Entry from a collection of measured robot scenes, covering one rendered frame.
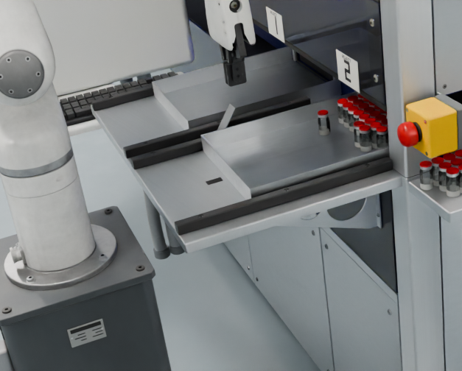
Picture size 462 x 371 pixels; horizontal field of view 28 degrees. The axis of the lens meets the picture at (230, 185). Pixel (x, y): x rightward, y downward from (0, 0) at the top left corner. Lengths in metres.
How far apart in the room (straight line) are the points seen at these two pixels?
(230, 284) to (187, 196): 1.34
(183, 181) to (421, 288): 0.48
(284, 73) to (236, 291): 1.01
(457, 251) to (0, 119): 0.85
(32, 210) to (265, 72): 0.83
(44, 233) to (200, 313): 1.42
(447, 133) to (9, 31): 0.69
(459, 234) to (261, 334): 1.13
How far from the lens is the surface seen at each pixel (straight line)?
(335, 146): 1.75
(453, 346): 1.87
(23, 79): 1.33
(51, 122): 1.45
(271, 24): 2.03
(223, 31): 1.47
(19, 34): 1.33
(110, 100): 2.08
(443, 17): 1.54
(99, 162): 3.93
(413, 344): 1.82
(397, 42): 1.52
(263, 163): 1.71
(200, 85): 2.11
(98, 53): 2.41
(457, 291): 1.80
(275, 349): 2.68
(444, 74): 1.58
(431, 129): 1.48
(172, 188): 1.68
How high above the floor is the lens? 1.65
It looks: 28 degrees down
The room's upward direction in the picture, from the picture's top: 9 degrees counter-clockwise
